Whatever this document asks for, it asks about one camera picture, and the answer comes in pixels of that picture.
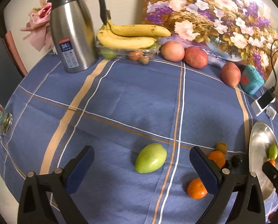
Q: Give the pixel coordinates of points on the red apple near tin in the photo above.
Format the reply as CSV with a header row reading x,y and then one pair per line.
x,y
230,74

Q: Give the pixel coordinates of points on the upper yellow banana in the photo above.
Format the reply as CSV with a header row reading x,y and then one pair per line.
x,y
139,30

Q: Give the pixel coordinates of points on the teal tin box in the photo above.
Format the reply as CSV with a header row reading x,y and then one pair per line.
x,y
251,80

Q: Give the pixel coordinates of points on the stainless steel thermos jug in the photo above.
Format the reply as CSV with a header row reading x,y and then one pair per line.
x,y
73,34

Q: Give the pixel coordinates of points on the white power strip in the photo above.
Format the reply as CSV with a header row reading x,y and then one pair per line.
x,y
259,106

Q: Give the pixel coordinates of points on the silver metal bowl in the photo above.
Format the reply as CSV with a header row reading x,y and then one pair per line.
x,y
261,138

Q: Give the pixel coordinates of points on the floral painting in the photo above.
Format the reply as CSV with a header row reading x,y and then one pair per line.
x,y
244,31

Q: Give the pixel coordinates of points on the pale red apple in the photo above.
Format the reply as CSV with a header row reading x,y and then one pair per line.
x,y
172,51

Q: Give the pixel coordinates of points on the black charger adapter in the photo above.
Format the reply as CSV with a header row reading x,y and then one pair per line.
x,y
267,98

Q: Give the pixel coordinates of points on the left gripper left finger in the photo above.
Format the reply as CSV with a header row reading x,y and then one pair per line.
x,y
34,204

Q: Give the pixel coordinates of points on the white plug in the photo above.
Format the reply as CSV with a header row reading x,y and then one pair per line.
x,y
270,112

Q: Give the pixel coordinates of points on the blue plaid tablecloth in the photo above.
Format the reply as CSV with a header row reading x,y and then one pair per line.
x,y
119,107

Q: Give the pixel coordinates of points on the dark red apple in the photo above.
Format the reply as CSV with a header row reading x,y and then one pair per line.
x,y
195,57

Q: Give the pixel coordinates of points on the dark plum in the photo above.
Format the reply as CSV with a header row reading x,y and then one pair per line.
x,y
236,161
228,165

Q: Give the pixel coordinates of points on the yellow banana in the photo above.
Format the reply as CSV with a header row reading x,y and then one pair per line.
x,y
107,38
139,30

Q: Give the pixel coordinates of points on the pink artificial flower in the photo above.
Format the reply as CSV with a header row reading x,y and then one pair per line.
x,y
38,27

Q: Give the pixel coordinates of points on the lower yellow banana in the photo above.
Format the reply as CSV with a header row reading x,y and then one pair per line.
x,y
107,38

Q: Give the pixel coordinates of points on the orange tangerine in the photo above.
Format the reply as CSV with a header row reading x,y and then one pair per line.
x,y
196,189
218,157
272,161

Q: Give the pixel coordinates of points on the green mango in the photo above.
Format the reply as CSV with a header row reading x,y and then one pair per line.
x,y
151,158
273,152

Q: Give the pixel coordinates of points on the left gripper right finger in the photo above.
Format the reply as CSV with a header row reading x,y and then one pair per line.
x,y
221,183

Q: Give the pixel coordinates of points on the clear plastic fruit tray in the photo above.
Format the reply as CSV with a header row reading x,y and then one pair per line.
x,y
142,56

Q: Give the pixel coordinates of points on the brown kiwi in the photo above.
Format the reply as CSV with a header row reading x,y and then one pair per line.
x,y
222,147

